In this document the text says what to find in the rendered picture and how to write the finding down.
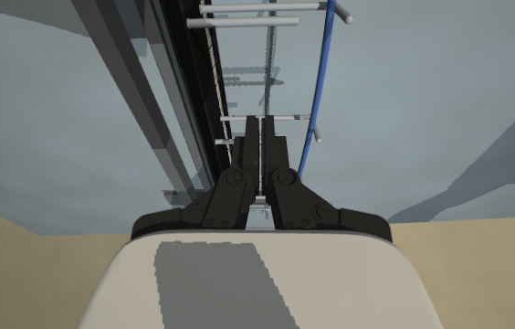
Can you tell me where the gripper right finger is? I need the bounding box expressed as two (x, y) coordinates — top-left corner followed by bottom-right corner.
(261, 115), (393, 243)

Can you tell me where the blue cable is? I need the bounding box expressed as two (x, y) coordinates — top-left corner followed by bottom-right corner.
(298, 0), (336, 178)

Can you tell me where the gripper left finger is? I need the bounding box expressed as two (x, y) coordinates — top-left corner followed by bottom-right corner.
(131, 115), (259, 240)

